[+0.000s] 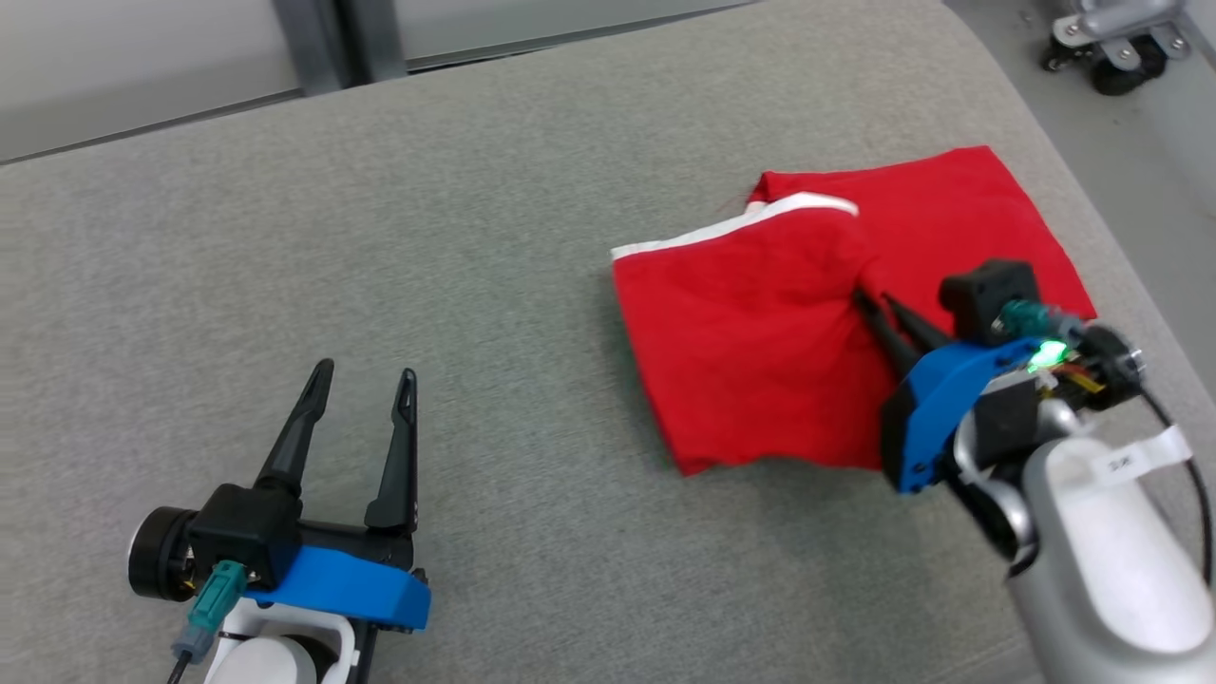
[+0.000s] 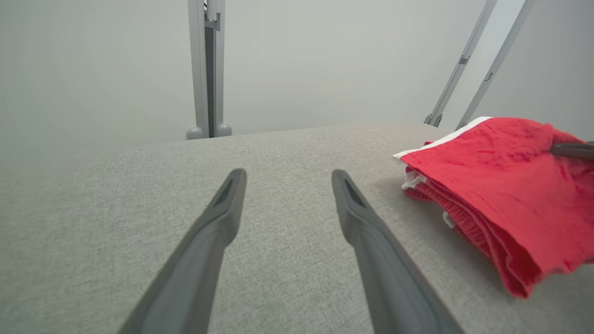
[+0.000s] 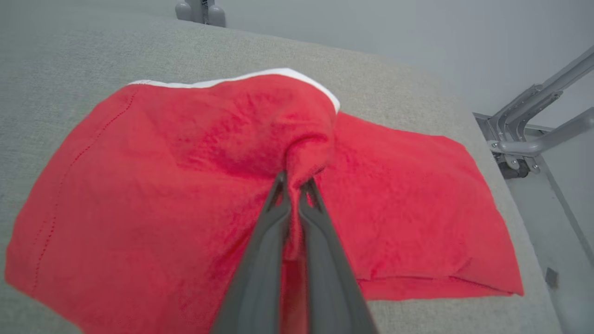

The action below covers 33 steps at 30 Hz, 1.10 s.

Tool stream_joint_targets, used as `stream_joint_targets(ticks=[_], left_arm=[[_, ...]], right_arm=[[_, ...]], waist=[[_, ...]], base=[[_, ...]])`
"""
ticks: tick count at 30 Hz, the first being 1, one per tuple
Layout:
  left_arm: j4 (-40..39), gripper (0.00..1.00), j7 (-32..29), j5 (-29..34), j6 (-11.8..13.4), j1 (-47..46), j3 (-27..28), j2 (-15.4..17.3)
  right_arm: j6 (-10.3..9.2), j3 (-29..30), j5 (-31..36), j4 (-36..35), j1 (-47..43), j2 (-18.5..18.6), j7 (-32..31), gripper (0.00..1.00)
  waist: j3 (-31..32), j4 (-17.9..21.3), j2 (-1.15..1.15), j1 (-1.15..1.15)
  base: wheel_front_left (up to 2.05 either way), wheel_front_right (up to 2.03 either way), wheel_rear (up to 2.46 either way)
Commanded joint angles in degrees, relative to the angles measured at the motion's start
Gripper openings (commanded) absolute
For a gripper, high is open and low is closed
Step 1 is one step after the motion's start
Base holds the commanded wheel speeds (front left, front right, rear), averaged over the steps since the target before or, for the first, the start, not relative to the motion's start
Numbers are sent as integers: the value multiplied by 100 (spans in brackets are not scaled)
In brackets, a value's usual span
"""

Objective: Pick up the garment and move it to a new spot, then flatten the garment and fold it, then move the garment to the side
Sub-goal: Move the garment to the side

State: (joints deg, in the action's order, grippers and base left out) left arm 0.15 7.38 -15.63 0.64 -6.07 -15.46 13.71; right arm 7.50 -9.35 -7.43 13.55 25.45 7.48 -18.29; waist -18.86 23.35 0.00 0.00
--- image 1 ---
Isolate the right gripper black motor cylinder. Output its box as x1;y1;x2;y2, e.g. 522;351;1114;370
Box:
1045;323;1149;411

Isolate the left gripper black motor cylinder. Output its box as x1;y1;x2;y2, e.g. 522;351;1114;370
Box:
127;506;198;601

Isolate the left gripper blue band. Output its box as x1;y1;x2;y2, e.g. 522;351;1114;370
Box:
249;358;431;633

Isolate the grey wheeled metal base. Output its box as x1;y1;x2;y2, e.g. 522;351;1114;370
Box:
1038;0;1195;97

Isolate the red garment with number print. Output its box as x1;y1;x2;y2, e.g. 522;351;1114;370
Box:
610;145;1098;478

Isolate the teal plug black cable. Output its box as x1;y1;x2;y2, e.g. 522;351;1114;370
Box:
166;559;250;684
993;298;1216;585

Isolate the grey partition post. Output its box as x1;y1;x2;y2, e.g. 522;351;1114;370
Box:
274;0;411;96

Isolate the white paper cable label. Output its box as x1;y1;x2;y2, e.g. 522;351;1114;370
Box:
1091;425;1193;479

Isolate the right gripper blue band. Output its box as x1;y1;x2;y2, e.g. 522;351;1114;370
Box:
852;290;1046;495

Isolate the right teal plug black cable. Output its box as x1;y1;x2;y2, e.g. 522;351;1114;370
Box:
993;298;1216;585

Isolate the left teal plug black cable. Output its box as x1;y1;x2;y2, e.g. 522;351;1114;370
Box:
166;559;250;684

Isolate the gripper black motor cylinder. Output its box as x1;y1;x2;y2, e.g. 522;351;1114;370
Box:
127;506;198;601
1045;323;1149;411

